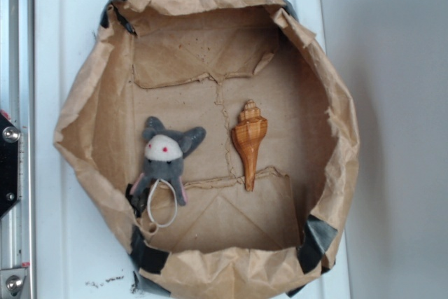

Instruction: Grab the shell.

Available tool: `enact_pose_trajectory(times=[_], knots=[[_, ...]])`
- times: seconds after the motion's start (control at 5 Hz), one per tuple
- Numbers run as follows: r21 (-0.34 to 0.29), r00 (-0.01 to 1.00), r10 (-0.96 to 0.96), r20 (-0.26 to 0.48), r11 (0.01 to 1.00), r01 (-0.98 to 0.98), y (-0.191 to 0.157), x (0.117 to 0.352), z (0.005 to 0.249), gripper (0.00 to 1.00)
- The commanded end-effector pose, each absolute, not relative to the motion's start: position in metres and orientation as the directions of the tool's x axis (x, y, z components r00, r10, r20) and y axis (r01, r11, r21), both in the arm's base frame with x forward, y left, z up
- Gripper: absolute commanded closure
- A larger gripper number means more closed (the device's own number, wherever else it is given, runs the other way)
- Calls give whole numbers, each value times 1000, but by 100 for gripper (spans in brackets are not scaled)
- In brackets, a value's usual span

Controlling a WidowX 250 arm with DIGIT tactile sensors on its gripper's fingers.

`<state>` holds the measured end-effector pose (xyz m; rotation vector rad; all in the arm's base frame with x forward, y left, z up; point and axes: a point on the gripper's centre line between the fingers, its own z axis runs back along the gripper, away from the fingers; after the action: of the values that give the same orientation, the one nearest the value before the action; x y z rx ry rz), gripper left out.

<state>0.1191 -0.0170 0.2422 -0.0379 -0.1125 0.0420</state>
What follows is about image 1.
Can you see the orange spiral sea shell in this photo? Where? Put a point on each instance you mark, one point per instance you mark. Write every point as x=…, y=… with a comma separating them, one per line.
x=246, y=137

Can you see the grey plush mouse toy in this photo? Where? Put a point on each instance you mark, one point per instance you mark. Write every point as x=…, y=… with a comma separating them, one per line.
x=164, y=155

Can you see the brown paper bag tray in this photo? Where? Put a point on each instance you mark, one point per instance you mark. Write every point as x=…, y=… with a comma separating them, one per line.
x=196, y=63

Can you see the white plastic board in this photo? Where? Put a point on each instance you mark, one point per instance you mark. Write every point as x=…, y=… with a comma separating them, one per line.
x=77, y=256

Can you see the black mounting bracket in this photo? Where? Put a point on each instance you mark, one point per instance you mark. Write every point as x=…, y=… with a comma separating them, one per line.
x=9, y=164

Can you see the aluminium frame rail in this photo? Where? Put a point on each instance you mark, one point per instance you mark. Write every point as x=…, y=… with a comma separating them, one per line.
x=17, y=277

